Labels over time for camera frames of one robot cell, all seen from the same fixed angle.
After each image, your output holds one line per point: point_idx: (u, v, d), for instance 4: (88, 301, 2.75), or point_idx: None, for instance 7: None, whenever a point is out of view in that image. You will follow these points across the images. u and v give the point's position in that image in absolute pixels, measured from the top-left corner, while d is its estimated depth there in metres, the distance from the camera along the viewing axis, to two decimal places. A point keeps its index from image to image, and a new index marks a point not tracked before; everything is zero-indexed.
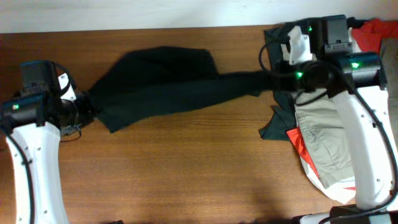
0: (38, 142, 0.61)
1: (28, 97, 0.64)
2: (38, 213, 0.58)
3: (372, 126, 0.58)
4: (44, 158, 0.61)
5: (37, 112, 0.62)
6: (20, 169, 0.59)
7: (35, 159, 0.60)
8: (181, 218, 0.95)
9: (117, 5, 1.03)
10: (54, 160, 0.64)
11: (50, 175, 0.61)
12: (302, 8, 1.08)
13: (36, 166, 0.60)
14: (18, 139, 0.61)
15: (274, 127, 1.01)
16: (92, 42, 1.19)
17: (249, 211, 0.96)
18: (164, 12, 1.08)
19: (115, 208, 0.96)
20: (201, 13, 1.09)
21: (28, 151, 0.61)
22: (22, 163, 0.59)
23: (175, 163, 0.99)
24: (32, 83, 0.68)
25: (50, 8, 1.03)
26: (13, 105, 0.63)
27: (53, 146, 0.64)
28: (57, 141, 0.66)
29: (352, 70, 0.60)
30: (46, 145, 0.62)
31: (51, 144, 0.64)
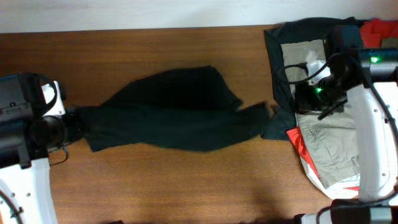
0: (28, 189, 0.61)
1: (12, 124, 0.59)
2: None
3: (384, 122, 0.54)
4: (32, 205, 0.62)
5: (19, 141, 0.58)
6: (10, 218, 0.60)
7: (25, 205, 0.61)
8: (181, 217, 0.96)
9: (117, 5, 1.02)
10: (46, 196, 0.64)
11: (42, 216, 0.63)
12: (303, 8, 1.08)
13: (26, 213, 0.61)
14: (1, 186, 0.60)
15: (275, 127, 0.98)
16: (91, 42, 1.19)
17: (249, 211, 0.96)
18: (165, 11, 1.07)
19: (115, 208, 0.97)
20: (201, 13, 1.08)
21: (15, 198, 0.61)
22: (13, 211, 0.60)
23: (175, 163, 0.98)
24: (10, 104, 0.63)
25: (50, 8, 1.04)
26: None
27: (43, 183, 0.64)
28: (46, 173, 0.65)
29: (372, 65, 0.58)
30: (35, 189, 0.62)
31: (41, 183, 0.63)
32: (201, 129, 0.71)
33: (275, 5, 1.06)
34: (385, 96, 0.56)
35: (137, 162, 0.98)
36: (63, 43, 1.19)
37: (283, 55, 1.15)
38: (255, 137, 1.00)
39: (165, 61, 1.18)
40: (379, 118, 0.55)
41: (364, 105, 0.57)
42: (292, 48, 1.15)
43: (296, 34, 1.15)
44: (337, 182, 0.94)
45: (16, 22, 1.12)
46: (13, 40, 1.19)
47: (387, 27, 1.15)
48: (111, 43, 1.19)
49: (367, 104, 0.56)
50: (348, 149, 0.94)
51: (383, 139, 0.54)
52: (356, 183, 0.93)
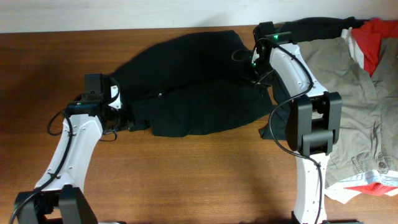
0: (84, 123, 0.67)
1: (90, 102, 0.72)
2: (64, 169, 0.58)
3: (291, 60, 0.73)
4: (85, 137, 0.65)
5: (92, 109, 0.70)
6: (65, 138, 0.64)
7: (79, 134, 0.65)
8: (181, 218, 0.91)
9: (117, 4, 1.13)
10: (91, 145, 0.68)
11: (83, 151, 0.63)
12: (294, 7, 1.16)
13: (78, 139, 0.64)
14: (74, 119, 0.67)
15: (274, 127, 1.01)
16: (89, 42, 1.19)
17: (250, 211, 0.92)
18: (163, 10, 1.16)
19: (114, 208, 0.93)
20: (198, 11, 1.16)
21: (76, 129, 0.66)
22: (67, 134, 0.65)
23: (175, 163, 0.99)
24: (91, 91, 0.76)
25: (56, 7, 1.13)
26: (77, 103, 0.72)
27: (92, 136, 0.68)
28: (96, 132, 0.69)
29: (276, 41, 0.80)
30: (90, 127, 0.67)
31: (93, 132, 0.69)
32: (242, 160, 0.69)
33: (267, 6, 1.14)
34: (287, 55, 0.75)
35: (138, 161, 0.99)
36: (63, 41, 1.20)
37: None
38: (254, 137, 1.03)
39: None
40: (286, 58, 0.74)
41: (278, 58, 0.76)
42: None
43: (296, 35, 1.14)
44: (336, 182, 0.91)
45: (22, 20, 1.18)
46: (13, 40, 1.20)
47: (386, 27, 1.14)
48: (111, 42, 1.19)
49: (278, 56, 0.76)
50: (348, 149, 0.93)
51: (293, 68, 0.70)
52: (356, 183, 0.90)
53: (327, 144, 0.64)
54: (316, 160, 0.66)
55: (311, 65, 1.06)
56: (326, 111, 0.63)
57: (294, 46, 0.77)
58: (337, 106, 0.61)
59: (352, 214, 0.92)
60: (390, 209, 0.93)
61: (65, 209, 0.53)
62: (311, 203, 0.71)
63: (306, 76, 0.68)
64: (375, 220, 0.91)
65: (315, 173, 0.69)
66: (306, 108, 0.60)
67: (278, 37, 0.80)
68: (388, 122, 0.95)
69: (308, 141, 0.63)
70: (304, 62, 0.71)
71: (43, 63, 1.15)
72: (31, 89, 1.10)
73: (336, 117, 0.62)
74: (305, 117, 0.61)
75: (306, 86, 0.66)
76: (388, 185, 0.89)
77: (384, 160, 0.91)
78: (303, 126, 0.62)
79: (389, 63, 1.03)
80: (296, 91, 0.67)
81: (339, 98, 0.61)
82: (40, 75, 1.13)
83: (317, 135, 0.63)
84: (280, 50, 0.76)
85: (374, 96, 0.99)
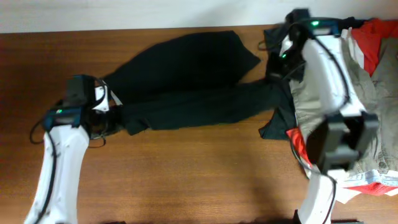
0: (66, 140, 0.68)
1: (74, 106, 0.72)
2: (52, 200, 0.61)
3: (329, 59, 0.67)
4: (68, 156, 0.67)
5: (76, 117, 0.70)
6: (49, 160, 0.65)
7: (63, 153, 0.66)
8: (181, 218, 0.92)
9: (118, 5, 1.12)
10: (76, 160, 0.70)
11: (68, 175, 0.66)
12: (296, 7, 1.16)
13: (61, 160, 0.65)
14: (55, 135, 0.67)
15: (274, 127, 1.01)
16: (89, 41, 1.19)
17: (250, 211, 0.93)
18: (163, 10, 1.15)
19: (114, 208, 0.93)
20: (198, 11, 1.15)
21: (58, 147, 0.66)
22: (50, 154, 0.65)
23: (175, 163, 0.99)
24: (73, 94, 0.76)
25: (55, 8, 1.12)
26: (57, 111, 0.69)
27: (77, 152, 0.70)
28: (78, 146, 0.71)
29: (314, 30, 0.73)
30: (74, 144, 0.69)
31: (77, 147, 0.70)
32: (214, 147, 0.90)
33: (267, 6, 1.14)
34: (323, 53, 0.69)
35: (138, 161, 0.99)
36: (63, 40, 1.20)
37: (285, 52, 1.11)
38: (254, 137, 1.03)
39: None
40: (324, 56, 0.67)
41: (314, 53, 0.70)
42: None
43: None
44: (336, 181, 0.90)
45: (21, 20, 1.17)
46: (13, 40, 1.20)
47: (386, 26, 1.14)
48: (111, 42, 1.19)
49: (316, 52, 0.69)
50: None
51: (329, 71, 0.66)
52: (356, 183, 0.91)
53: (351, 163, 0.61)
54: (334, 177, 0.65)
55: None
56: (357, 132, 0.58)
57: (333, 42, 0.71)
58: (370, 132, 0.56)
59: (352, 214, 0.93)
60: (389, 209, 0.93)
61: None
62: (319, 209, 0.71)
63: (344, 88, 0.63)
64: (374, 220, 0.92)
65: (328, 186, 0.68)
66: (335, 129, 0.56)
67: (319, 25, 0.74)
68: (388, 122, 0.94)
69: (329, 159, 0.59)
70: (341, 65, 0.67)
71: (43, 63, 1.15)
72: (30, 88, 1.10)
73: (366, 142, 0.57)
74: (333, 137, 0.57)
75: (342, 101, 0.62)
76: (388, 185, 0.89)
77: (384, 160, 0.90)
78: (329, 144, 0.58)
79: (389, 63, 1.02)
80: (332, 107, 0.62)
81: (375, 121, 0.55)
82: (40, 74, 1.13)
83: (342, 154, 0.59)
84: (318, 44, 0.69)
85: (374, 96, 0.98)
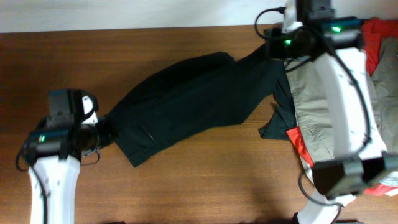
0: (55, 178, 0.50)
1: (57, 129, 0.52)
2: None
3: (351, 85, 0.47)
4: (63, 196, 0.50)
5: (61, 145, 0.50)
6: (37, 201, 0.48)
7: (54, 193, 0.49)
8: (181, 218, 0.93)
9: (117, 4, 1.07)
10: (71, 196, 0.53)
11: (69, 210, 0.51)
12: None
13: (53, 201, 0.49)
14: (41, 172, 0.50)
15: (274, 127, 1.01)
16: (89, 41, 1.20)
17: (250, 211, 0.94)
18: (164, 10, 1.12)
19: (115, 208, 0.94)
20: (199, 12, 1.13)
21: (47, 185, 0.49)
22: (40, 195, 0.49)
23: (175, 163, 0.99)
24: (58, 112, 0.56)
25: (51, 8, 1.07)
26: (39, 135, 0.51)
27: (72, 185, 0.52)
28: (75, 178, 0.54)
29: (333, 35, 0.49)
30: (66, 178, 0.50)
31: (71, 181, 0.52)
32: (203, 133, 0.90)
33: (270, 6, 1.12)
34: (351, 61, 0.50)
35: (136, 162, 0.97)
36: (62, 41, 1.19)
37: None
38: (254, 137, 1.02)
39: (164, 60, 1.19)
40: (337, 78, 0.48)
41: (329, 69, 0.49)
42: None
43: None
44: None
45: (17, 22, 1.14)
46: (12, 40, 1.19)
47: (387, 25, 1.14)
48: (111, 42, 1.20)
49: (333, 70, 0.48)
50: None
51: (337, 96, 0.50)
52: None
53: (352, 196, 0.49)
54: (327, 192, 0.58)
55: None
56: None
57: (352, 51, 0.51)
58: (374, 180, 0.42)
59: (352, 214, 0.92)
60: (389, 209, 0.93)
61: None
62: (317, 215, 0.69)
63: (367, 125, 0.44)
64: (373, 220, 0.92)
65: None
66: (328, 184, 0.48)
67: (341, 28, 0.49)
68: (389, 122, 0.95)
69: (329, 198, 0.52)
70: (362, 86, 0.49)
71: (45, 65, 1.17)
72: (35, 91, 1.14)
73: None
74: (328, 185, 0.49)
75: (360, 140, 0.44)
76: (388, 185, 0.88)
77: None
78: None
79: (388, 61, 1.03)
80: (337, 140, 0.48)
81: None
82: (43, 77, 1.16)
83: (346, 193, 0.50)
84: (332, 58, 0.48)
85: (375, 96, 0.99)
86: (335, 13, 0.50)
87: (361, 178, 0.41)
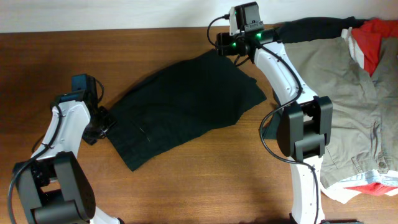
0: (73, 106, 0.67)
1: (74, 93, 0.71)
2: (57, 141, 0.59)
3: (277, 61, 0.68)
4: (74, 119, 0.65)
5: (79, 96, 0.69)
6: (56, 119, 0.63)
7: (69, 117, 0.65)
8: (180, 218, 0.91)
9: (117, 4, 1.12)
10: (78, 128, 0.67)
11: (73, 132, 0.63)
12: (296, 7, 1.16)
13: (67, 121, 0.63)
14: (63, 106, 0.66)
15: (274, 127, 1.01)
16: (88, 40, 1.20)
17: (250, 211, 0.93)
18: (164, 10, 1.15)
19: (114, 208, 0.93)
20: (198, 13, 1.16)
21: (65, 111, 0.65)
22: (58, 116, 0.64)
23: (175, 163, 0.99)
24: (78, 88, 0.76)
25: (53, 7, 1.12)
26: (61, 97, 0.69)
27: (83, 119, 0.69)
28: (84, 118, 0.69)
29: (260, 40, 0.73)
30: (79, 110, 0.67)
31: (82, 116, 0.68)
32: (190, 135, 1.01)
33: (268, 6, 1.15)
34: (275, 48, 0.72)
35: (137, 161, 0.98)
36: (62, 40, 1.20)
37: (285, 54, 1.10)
38: (254, 137, 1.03)
39: (163, 58, 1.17)
40: (271, 60, 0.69)
41: (263, 60, 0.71)
42: (292, 47, 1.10)
43: (296, 33, 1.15)
44: (337, 182, 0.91)
45: (20, 20, 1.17)
46: (12, 40, 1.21)
47: (386, 26, 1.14)
48: (112, 42, 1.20)
49: (263, 58, 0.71)
50: (348, 149, 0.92)
51: (278, 71, 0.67)
52: (356, 183, 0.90)
53: (320, 147, 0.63)
54: (310, 163, 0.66)
55: (311, 65, 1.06)
56: (316, 114, 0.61)
57: (278, 45, 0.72)
58: (328, 111, 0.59)
59: (352, 214, 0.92)
60: (390, 209, 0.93)
61: (63, 176, 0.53)
62: (308, 205, 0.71)
63: (295, 81, 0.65)
64: (374, 220, 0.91)
65: (310, 178, 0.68)
66: (296, 125, 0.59)
67: (262, 35, 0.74)
68: (388, 122, 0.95)
69: (300, 147, 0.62)
70: (290, 63, 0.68)
71: (42, 62, 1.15)
72: (28, 88, 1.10)
73: (326, 121, 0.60)
74: (296, 126, 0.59)
75: (295, 91, 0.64)
76: (388, 185, 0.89)
77: (384, 160, 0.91)
78: (295, 134, 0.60)
79: (389, 62, 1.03)
80: (285, 98, 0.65)
81: (329, 102, 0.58)
82: (39, 74, 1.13)
83: (310, 138, 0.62)
84: (264, 51, 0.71)
85: (375, 96, 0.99)
86: (262, 24, 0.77)
87: (301, 111, 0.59)
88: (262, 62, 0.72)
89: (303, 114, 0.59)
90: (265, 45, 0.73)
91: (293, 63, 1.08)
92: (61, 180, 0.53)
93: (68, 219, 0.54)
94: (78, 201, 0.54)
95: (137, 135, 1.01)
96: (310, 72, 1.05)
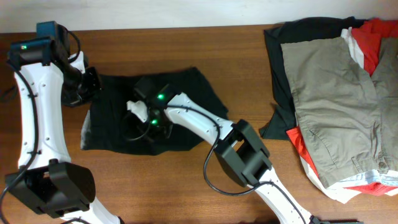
0: (42, 79, 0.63)
1: (37, 40, 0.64)
2: (41, 142, 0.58)
3: (186, 111, 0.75)
4: (47, 94, 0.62)
5: (44, 53, 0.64)
6: (27, 102, 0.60)
7: (40, 94, 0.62)
8: (181, 218, 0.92)
9: (117, 4, 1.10)
10: (56, 99, 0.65)
11: (51, 113, 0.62)
12: (298, 7, 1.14)
13: (40, 101, 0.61)
14: (25, 75, 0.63)
15: (274, 127, 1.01)
16: (87, 40, 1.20)
17: (250, 211, 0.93)
18: (164, 10, 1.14)
19: (115, 208, 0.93)
20: (198, 14, 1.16)
21: (34, 87, 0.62)
22: (28, 96, 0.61)
23: (175, 163, 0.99)
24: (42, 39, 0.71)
25: (52, 9, 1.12)
26: (22, 45, 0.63)
27: (56, 86, 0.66)
28: (59, 82, 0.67)
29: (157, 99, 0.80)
30: (51, 83, 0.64)
31: (55, 83, 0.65)
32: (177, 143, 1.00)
33: (269, 6, 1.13)
34: None
35: (137, 161, 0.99)
36: None
37: (283, 55, 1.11)
38: None
39: (163, 59, 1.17)
40: (181, 112, 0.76)
41: (175, 115, 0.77)
42: (291, 48, 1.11)
43: (296, 34, 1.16)
44: (336, 182, 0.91)
45: (19, 21, 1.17)
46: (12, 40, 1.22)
47: (386, 25, 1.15)
48: (113, 43, 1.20)
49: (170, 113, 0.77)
50: (348, 149, 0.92)
51: (191, 119, 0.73)
52: (356, 183, 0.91)
53: (263, 163, 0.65)
54: (267, 178, 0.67)
55: (311, 65, 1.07)
56: (244, 139, 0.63)
57: (180, 96, 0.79)
58: (249, 130, 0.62)
59: (352, 214, 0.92)
60: (389, 209, 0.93)
61: (61, 183, 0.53)
62: (290, 212, 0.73)
63: (210, 122, 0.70)
64: (374, 220, 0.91)
65: (274, 190, 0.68)
66: (230, 157, 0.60)
67: (163, 94, 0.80)
68: (389, 122, 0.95)
69: (248, 173, 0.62)
70: (199, 109, 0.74)
71: None
72: None
73: (255, 138, 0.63)
74: (233, 157, 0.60)
75: (214, 129, 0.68)
76: (388, 185, 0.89)
77: (383, 160, 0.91)
78: (236, 164, 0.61)
79: (388, 63, 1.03)
80: (211, 140, 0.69)
81: (245, 124, 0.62)
82: None
83: (251, 162, 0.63)
84: (171, 109, 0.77)
85: (374, 96, 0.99)
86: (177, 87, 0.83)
87: (229, 146, 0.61)
88: (173, 116, 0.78)
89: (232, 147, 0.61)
90: (167, 101, 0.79)
91: (293, 64, 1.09)
92: (60, 185, 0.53)
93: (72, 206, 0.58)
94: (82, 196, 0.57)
95: (127, 138, 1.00)
96: (310, 73, 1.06)
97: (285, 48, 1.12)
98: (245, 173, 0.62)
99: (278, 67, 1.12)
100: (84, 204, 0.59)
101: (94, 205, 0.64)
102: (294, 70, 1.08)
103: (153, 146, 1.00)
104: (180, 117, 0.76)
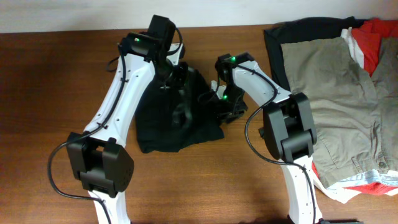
0: (137, 70, 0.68)
1: (148, 39, 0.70)
2: (111, 120, 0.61)
3: (252, 74, 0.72)
4: (135, 84, 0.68)
5: (148, 54, 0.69)
6: (117, 83, 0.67)
7: (130, 80, 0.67)
8: (180, 218, 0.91)
9: (116, 4, 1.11)
10: (138, 92, 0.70)
11: (130, 102, 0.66)
12: (296, 8, 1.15)
13: (129, 86, 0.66)
14: (127, 62, 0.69)
15: None
16: (86, 40, 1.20)
17: (250, 211, 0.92)
18: (163, 10, 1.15)
19: None
20: (197, 13, 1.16)
21: (129, 73, 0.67)
22: (120, 78, 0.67)
23: (175, 163, 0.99)
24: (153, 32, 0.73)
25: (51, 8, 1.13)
26: (135, 38, 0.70)
27: (145, 83, 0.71)
28: (148, 81, 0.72)
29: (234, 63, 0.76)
30: (143, 76, 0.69)
31: (145, 79, 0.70)
32: (172, 144, 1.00)
33: (267, 6, 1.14)
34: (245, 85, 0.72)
35: (137, 161, 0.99)
36: (60, 41, 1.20)
37: (283, 54, 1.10)
38: (255, 137, 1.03)
39: None
40: (247, 74, 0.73)
41: (240, 76, 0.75)
42: (292, 48, 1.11)
43: (296, 34, 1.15)
44: (336, 182, 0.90)
45: (18, 21, 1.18)
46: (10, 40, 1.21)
47: (386, 25, 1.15)
48: (112, 43, 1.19)
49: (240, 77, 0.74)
50: (348, 149, 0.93)
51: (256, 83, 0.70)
52: (356, 183, 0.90)
53: (307, 147, 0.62)
54: (301, 163, 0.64)
55: (311, 65, 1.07)
56: (296, 113, 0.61)
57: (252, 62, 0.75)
58: (306, 106, 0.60)
59: (352, 214, 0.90)
60: (391, 209, 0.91)
61: (108, 164, 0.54)
62: (305, 205, 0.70)
63: (270, 85, 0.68)
64: (375, 220, 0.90)
65: (301, 177, 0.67)
66: (276, 116, 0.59)
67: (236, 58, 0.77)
68: (388, 122, 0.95)
69: (288, 148, 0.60)
70: (265, 73, 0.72)
71: (40, 62, 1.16)
72: (29, 88, 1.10)
73: (309, 117, 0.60)
74: (279, 124, 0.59)
75: (271, 94, 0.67)
76: (388, 185, 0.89)
77: (384, 160, 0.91)
78: (279, 133, 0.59)
79: (388, 63, 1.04)
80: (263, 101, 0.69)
81: (306, 99, 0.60)
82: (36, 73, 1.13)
83: (296, 138, 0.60)
84: (239, 70, 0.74)
85: (374, 96, 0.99)
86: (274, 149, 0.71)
87: (280, 109, 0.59)
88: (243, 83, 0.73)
89: (282, 113, 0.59)
90: (241, 63, 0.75)
91: (293, 64, 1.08)
92: (107, 164, 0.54)
93: (104, 186, 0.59)
94: (117, 183, 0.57)
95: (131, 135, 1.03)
96: (310, 73, 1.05)
97: (286, 48, 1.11)
98: (285, 145, 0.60)
99: (277, 66, 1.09)
100: (114, 190, 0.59)
101: (120, 195, 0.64)
102: (295, 70, 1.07)
103: (147, 145, 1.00)
104: (249, 84, 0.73)
